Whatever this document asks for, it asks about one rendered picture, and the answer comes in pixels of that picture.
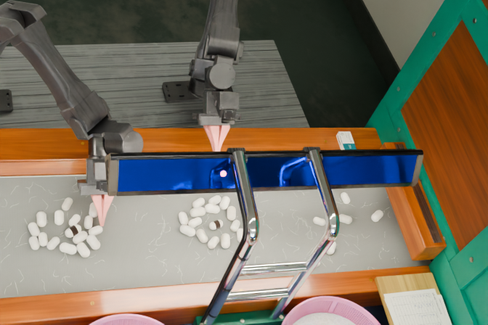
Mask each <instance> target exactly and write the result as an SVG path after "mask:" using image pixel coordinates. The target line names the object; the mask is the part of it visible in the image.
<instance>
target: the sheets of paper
mask: <svg viewBox="0 0 488 325"><path fill-rule="evenodd" d="M383 295H384V297H385V299H384V300H385V301H386V305H387V307H388V310H389V313H390V314H391V317H392V320H393V322H394V325H452V324H451V321H450V317H449V316H448V313H447V309H446V307H445V304H444V301H443V298H442V295H437V293H436V290H435V289H423V290H416V291H409V292H397V293H390V294H383Z"/></svg>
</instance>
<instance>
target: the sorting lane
mask: <svg viewBox="0 0 488 325"><path fill-rule="evenodd" d="M80 179H86V175H55V176H0V298H5V297H24V296H34V295H51V294H61V293H71V292H89V291H99V290H109V289H127V288H137V287H155V286H165V285H175V284H193V283H203V282H212V281H221V279H222V277H223V275H224V273H225V271H226V269H227V267H228V265H229V263H230V261H231V259H232V257H233V255H234V254H235V251H236V249H237V247H238V245H239V241H238V240H237V232H233V231H231V229H230V226H231V225H232V223H233V221H235V220H238V221H239V222H240V226H239V228H238V229H243V219H242V215H241V211H240V205H239V202H238V198H237V192H227V193H205V194H162V195H140V196H119V197H117V196H116V195H115V196H114V198H113V201H112V202H111V204H110V207H109V209H108V211H107V214H106V217H105V223H104V226H102V233H100V234H97V235H95V237H96V238H97V240H98V241H99V242H100V248H99V249H98V250H93V249H92V248H91V246H90V245H89V243H88V242H87V241H86V239H85V240H84V241H82V242H83V243H84V244H85V245H86V246H87V247H88V249H89V251H90V255H89V257H87V258H83V257H82V256H81V255H80V253H79V252H78V250H77V251H76V253H75V254H73V255H70V254H67V253H65V252H62V251H61V250H60V245H61V244H62V243H64V242H66V243H68V244H72V245H75V246H76V247H77V245H78V244H75V243H74V242H73V237H71V238H69V237H66V235H65V231H66V229H68V228H69V227H70V225H69V220H70V219H71V218H72V217H73V216H74V215H75V214H77V215H80V217H81V219H80V221H79V222H78V223H77V225H79V226H80V227H81V231H85V232H86V233H87V234H88V235H89V229H85V227H84V220H85V217H86V216H88V215H89V208H90V204H91V203H93V200H92V197H91V195H80V190H79V189H78V187H77V180H80ZM331 190H332V193H333V197H334V200H335V203H336V206H337V209H338V214H339V215H340V214H344V215H347V216H350V217H351V218H352V222H351V223H350V224H347V223H342V222H340V229H339V233H338V237H337V239H336V240H335V243H336V248H335V251H334V253H333V254H332V255H329V254H327V253H325V255H324V256H323V258H322V259H321V261H320V265H319V266H318V267H316V268H315V269H314V270H313V271H312V273H311V274H316V273H335V272H344V271H363V270H373V269H382V268H401V267H410V266H421V265H422V263H421V261H420V260H414V261H413V260H412V259H411V257H410V254H409V251H408V249H407V245H406V243H405V241H404V237H403V235H402V232H401V229H400V227H399V224H398V222H397V218H396V216H395V214H394V210H393V208H392V206H391V203H390V200H389V196H388V195H387V192H386V189H385V187H379V188H357V189H331ZM343 192H346V193H347V194H348V196H349V199H350V203H349V204H345V203H344V202H343V200H342V199H341V193H343ZM216 195H219V196H220V197H221V199H222V198H223V197H229V199H230V202H229V205H228V207H229V206H233V207H235V209H236V217H235V219H234V220H233V221H230V220H229V219H228V218H227V209H226V210H222V209H221V208H220V207H219V208H220V211H219V212H218V213H217V214H214V213H207V212H206V214H205V215H203V216H199V218H201V220H202V223H201V224H200V225H199V226H196V227H195V228H194V230H195V235H194V236H187V235H186V234H183V233H182V232H181V231H180V226H181V223H180V220H179V213H180V212H185V213H186V214H187V218H188V223H189V221H190V220H192V219H194V218H193V217H192V216H191V215H190V211H191V209H193V208H194V207H193V206H192V203H193V202H194V201H195V200H197V199H199V198H203V199H204V200H205V203H204V205H202V206H201V207H204V208H205V206H206V205H207V204H209V203H208V201H209V200H210V198H212V197H214V196H216ZM253 195H254V198H255V202H256V207H257V211H258V214H259V223H260V232H259V239H258V242H257V244H256V246H255V248H254V250H253V252H252V253H251V256H250V258H249V260H248V261H247V263H246V265H253V264H263V263H284V262H294V261H305V260H306V258H307V257H308V255H309V253H310V252H311V251H312V250H313V248H314V246H315V245H316V243H318V241H319V240H320V238H321V236H322V235H323V234H324V232H325V229H326V223H325V225H324V226H320V225H318V224H315V223H314V222H313V219H314V218H315V217H318V218H322V219H325V222H326V217H325V211H324V209H323V206H322V202H321V199H320V195H319V192H318V189H314V190H292V191H270V192H253ZM68 197H69V198H71V199H72V200H73V204H72V205H71V206H70V209H69V210H63V209H62V204H63V202H64V201H65V199H66V198H68ZM219 204H220V203H218V204H216V205H218V206H219ZM228 207H227V208H228ZM57 210H61V211H62V212H63V213H64V222H63V224H62V225H57V224H56V223H55V222H54V214H55V212H56V211H57ZM377 210H381V211H382V212H383V217H382V218H381V219H380V220H379V221H377V222H374V221H373V220H372V218H371V216H372V214H374V213H375V211H377ZM39 211H44V212H45V213H46V225H45V226H44V227H40V226H38V225H37V226H38V228H39V231H40V233H41V232H44V233H46V234H47V239H48V242H49V241H50V240H51V239H52V238H53V237H55V236H57V237H58V238H59V239H60V243H59V244H58V245H57V246H56V247H55V248H54V249H53V250H49V249H48V248H47V245H46V246H44V247H42V246H41V245H40V247H39V248H38V249H37V250H33V249H32V248H31V245H30V243H29V239H30V238H31V237H32V235H31V233H30V231H29V229H28V225H29V223H36V224H37V218H36V214H37V213H38V212H39ZM195 218H197V217H195ZM216 220H221V221H222V222H223V226H222V227H221V228H220V229H216V230H211V229H210V228H209V224H210V223H211V222H212V221H216ZM198 229H202V230H204V232H205V233H206V235H207V237H208V241H207V242H206V243H202V242H201V241H200V240H199V239H198V237H197V235H196V232H197V230H198ZM225 233H226V234H229V236H230V246H229V247H228V248H227V249H224V248H223V247H222V246H221V236H222V234H225ZM213 236H217V237H218V238H219V243H218V244H217V245H216V246H215V248H213V249H210V248H208V242H209V241H210V240H211V238H212V237H213Z"/></svg>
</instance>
